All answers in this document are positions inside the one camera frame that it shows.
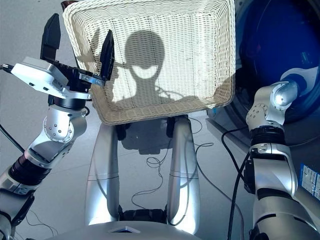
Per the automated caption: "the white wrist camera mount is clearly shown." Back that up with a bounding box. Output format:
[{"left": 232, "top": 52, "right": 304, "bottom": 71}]
[
  {"left": 9, "top": 56, "right": 92, "bottom": 101},
  {"left": 279, "top": 66, "right": 320, "bottom": 98}
]

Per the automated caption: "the blue white energy label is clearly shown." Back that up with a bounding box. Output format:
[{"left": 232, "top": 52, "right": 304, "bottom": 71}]
[{"left": 299, "top": 163, "right": 320, "bottom": 201}]

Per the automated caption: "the thin grey floor cable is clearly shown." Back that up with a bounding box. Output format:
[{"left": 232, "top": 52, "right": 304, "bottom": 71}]
[{"left": 130, "top": 117, "right": 245, "bottom": 240}]

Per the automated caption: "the grey washing machine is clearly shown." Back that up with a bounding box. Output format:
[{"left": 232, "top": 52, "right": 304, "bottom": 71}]
[{"left": 206, "top": 0, "right": 320, "bottom": 209}]

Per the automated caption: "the silver robot torso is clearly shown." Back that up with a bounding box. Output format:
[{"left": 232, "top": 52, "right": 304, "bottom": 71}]
[{"left": 46, "top": 203, "right": 201, "bottom": 240}]

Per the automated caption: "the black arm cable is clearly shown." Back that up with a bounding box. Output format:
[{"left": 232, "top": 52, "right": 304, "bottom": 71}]
[
  {"left": 0, "top": 63, "right": 26, "bottom": 154},
  {"left": 220, "top": 125, "right": 254, "bottom": 240}
]

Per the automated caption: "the blue garment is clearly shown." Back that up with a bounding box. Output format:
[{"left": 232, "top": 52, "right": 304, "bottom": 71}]
[{"left": 239, "top": 0, "right": 320, "bottom": 124}]

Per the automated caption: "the pale woven basket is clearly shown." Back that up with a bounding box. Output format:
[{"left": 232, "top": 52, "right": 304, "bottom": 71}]
[{"left": 62, "top": 0, "right": 237, "bottom": 126}]

